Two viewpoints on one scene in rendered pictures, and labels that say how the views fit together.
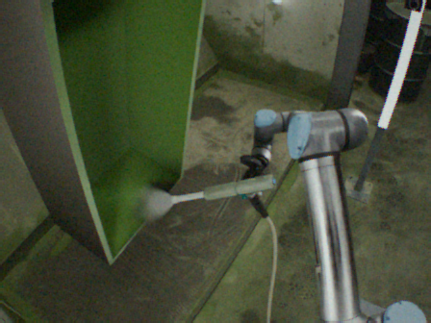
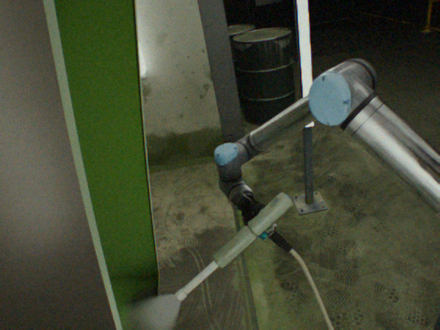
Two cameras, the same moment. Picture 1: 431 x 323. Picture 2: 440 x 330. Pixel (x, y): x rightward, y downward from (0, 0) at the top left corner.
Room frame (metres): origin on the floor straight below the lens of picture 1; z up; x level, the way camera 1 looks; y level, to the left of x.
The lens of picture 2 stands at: (0.21, 0.37, 1.47)
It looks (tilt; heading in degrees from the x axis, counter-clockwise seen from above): 31 degrees down; 328
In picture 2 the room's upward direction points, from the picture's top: 11 degrees counter-clockwise
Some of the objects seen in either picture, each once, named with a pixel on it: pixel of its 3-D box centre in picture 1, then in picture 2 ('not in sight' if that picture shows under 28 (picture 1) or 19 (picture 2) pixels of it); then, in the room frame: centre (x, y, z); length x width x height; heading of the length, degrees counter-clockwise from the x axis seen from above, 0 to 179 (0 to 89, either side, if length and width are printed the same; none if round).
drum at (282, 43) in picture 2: (404, 52); (266, 77); (2.63, -1.86, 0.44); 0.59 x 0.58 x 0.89; 161
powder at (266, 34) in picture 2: (414, 13); (262, 35); (2.63, -1.87, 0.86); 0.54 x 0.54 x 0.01
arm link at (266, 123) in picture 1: (266, 125); (229, 160); (1.11, -0.23, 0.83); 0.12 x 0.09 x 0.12; 97
